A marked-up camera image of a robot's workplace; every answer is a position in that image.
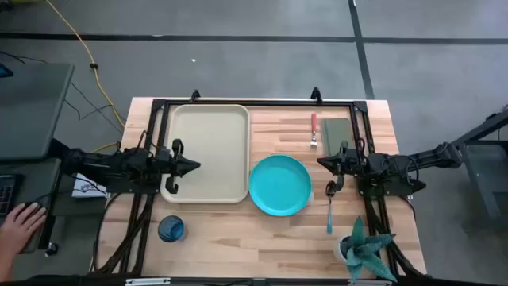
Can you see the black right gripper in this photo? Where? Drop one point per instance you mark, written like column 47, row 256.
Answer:
column 355, row 163

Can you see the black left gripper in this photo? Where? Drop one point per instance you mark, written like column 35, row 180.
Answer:
column 162, row 165

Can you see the beige plastic tray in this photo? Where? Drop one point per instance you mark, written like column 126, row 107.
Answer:
column 214, row 139

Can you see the teal round plate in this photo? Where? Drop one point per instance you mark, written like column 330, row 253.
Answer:
column 279, row 185

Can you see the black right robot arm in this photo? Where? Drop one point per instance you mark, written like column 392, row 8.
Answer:
column 420, row 157

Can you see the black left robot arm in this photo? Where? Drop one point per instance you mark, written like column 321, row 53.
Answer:
column 119, row 165

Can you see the person's forearm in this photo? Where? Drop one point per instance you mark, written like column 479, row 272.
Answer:
column 6, row 266

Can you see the blue translucent cup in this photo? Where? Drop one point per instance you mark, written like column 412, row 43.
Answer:
column 171, row 229

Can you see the olive green notebook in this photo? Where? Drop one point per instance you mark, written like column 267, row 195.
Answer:
column 335, row 135

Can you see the green succulent in white pot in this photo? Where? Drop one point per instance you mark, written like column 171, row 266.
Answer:
column 363, row 250

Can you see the white printed box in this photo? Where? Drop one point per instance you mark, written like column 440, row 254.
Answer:
column 85, row 190

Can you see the grey desk surface with mouse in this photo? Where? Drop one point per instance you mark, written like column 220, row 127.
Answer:
column 31, row 182

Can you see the black round knob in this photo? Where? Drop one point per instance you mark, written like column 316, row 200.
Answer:
column 51, row 249

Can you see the dark grey desk top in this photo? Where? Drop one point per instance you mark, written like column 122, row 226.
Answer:
column 31, row 111

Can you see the person's hand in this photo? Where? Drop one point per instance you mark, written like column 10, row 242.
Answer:
column 21, row 226

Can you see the black backlit keyboard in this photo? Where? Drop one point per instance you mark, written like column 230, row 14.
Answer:
column 6, row 194

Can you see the small screen device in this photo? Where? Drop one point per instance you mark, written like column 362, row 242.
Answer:
column 5, row 71

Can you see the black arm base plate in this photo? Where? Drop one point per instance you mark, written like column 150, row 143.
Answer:
column 397, row 190
column 131, row 190

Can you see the black frame clamp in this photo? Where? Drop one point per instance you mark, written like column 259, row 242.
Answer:
column 195, row 94
column 316, row 93

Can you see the black aluminium table frame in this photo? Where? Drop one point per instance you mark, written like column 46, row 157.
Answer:
column 258, row 103

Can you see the silver metal bracket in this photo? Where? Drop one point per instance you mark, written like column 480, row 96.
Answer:
column 371, row 283
column 147, row 282

